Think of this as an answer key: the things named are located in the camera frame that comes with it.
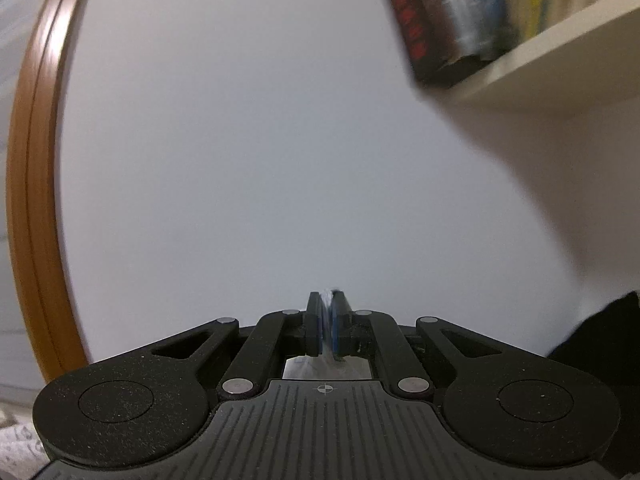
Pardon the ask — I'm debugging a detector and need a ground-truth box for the black folded garment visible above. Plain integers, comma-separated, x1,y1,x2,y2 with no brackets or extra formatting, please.
547,290,640,480

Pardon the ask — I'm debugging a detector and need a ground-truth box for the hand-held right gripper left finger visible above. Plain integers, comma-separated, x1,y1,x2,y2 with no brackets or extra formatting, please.
150,291,326,401

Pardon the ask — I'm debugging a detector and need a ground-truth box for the row of books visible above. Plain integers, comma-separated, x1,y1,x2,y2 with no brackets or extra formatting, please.
370,0,640,87

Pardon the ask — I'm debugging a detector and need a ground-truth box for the wooden window frame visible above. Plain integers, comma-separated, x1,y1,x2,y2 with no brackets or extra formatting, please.
5,0,103,386

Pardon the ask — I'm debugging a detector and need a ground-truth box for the white patterned pajama garment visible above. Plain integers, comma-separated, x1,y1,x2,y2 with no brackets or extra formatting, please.
0,287,373,480

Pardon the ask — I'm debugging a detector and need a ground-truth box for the white wall shelf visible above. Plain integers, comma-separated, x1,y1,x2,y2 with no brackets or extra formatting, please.
450,0,640,117

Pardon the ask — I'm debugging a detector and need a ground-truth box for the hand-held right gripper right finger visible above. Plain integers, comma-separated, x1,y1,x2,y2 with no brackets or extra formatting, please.
330,289,493,401

